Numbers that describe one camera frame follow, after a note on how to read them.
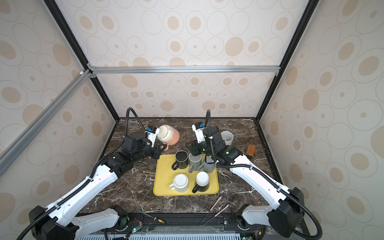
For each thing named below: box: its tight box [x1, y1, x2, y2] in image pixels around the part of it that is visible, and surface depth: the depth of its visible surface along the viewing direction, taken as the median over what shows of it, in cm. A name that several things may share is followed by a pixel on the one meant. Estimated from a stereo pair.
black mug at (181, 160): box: [171, 150, 189, 171], surface depth 90 cm
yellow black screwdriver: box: [138, 210, 165, 224], surface depth 76 cm
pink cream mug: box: [157, 124, 180, 151], surface depth 72 cm
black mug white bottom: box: [192, 171, 210, 194], surface depth 81 cm
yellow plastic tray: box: [153, 154, 182, 196], surface depth 89 cm
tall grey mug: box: [188, 152, 202, 174], surface depth 87 cm
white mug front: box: [169, 173, 189, 194], surface depth 82 cm
